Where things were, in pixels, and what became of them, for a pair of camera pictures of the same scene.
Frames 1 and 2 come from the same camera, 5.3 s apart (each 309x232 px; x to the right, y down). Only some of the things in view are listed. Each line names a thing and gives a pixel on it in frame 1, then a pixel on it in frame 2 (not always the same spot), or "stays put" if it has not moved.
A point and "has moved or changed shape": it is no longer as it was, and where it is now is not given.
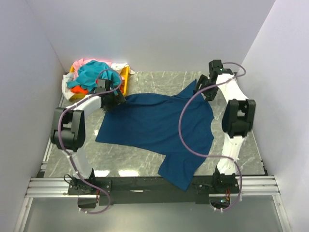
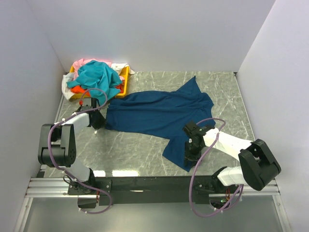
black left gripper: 118,100 → 101,123
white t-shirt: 68,77 stays put
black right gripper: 210,95 → 194,159
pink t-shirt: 79,63 stays put
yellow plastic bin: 125,70 stays put
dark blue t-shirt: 149,123 has moved or changed shape
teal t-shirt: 88,72 stays put
